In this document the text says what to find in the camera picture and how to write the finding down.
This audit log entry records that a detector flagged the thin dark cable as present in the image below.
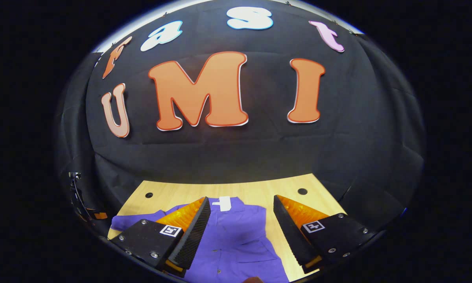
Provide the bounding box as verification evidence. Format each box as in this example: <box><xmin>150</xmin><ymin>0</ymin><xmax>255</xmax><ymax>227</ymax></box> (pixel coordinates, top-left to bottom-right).
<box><xmin>68</xmin><ymin>171</ymin><xmax>93</xmax><ymax>221</ymax></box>

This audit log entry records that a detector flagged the black backdrop cloth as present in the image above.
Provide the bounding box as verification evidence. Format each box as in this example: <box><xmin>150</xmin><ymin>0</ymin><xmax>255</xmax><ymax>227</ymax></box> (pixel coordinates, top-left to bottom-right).
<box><xmin>54</xmin><ymin>0</ymin><xmax>426</xmax><ymax>236</ymax></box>

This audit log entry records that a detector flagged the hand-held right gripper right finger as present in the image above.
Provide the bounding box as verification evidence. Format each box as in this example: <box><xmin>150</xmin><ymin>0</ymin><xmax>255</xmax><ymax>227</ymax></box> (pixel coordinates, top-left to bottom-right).
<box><xmin>273</xmin><ymin>195</ymin><xmax>378</xmax><ymax>275</ymax></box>

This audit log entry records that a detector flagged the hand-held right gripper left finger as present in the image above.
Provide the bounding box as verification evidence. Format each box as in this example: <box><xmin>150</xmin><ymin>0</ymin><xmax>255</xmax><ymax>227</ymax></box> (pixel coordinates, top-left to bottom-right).
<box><xmin>110</xmin><ymin>197</ymin><xmax>212</xmax><ymax>278</ymax></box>

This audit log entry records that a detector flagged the purple shirt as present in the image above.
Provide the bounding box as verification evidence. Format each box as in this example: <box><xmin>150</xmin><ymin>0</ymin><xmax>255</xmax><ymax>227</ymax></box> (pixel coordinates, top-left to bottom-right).
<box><xmin>111</xmin><ymin>197</ymin><xmax>289</xmax><ymax>283</ymax></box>

